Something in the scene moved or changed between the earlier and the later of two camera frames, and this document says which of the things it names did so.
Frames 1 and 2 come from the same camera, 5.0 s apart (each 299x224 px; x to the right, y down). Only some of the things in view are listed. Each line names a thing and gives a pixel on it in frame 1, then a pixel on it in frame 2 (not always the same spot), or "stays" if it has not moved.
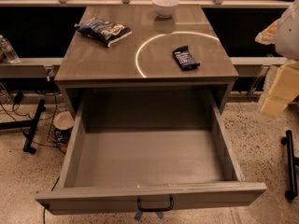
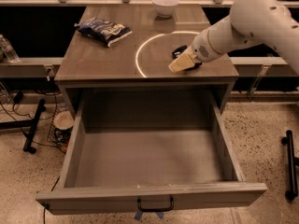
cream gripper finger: (284, 89) to (185, 62)
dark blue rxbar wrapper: (184, 58) stays
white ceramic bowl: (165, 6) stays
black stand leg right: (291, 179) stays
